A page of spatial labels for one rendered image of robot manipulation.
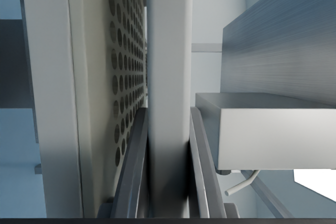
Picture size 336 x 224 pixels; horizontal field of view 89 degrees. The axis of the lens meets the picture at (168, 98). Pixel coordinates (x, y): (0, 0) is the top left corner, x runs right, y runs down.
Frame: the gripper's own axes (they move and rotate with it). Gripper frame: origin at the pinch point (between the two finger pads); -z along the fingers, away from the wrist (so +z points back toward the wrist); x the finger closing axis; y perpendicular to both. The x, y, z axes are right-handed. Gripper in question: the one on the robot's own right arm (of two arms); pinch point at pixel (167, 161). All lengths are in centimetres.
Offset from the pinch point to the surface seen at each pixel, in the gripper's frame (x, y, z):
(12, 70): 35.2, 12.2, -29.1
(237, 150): -11.2, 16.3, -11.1
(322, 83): -28.0, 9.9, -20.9
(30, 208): 107, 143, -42
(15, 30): 33.4, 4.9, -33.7
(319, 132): -24.2, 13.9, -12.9
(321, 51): -28.0, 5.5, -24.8
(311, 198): -181, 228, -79
